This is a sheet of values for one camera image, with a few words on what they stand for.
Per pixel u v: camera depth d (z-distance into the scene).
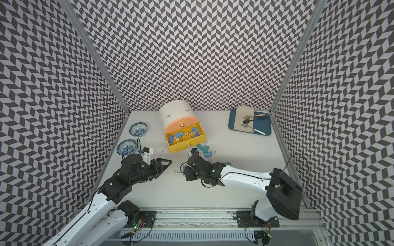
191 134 0.94
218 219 0.75
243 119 1.12
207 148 0.97
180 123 0.84
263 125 1.09
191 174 0.69
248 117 1.13
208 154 0.98
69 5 0.71
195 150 0.72
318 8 0.66
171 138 0.91
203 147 0.98
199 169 0.60
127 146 0.97
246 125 1.11
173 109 0.91
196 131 0.94
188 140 0.78
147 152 0.72
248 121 1.12
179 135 0.92
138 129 1.06
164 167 0.67
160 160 0.68
